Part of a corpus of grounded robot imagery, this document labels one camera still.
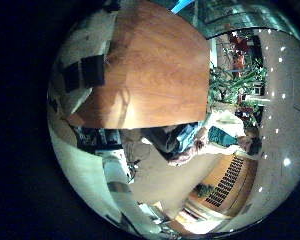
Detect white cloth garment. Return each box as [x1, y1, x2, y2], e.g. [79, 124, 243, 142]
[65, 7, 122, 64]

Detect person in patterned shirt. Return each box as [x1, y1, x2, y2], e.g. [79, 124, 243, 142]
[145, 122, 208, 168]

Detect green potted plants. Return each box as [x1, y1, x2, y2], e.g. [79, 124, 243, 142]
[209, 32, 268, 129]

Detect black floor vent grille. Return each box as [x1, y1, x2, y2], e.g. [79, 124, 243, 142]
[204, 155, 247, 208]

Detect blue strap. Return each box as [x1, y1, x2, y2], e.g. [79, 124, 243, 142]
[170, 0, 195, 15]

